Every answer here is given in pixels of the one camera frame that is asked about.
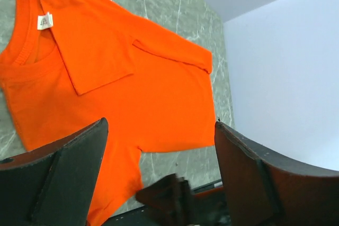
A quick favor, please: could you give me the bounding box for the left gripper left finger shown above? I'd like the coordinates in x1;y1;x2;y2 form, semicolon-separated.
1;118;108;225

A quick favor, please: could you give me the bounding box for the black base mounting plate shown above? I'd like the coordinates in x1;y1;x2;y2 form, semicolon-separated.
104;179;231;225

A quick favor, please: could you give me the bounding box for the orange t shirt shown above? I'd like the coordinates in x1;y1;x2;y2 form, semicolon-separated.
1;0;216;225

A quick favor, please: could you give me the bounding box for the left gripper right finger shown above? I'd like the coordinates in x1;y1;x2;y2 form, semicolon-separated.
215;122;338;225

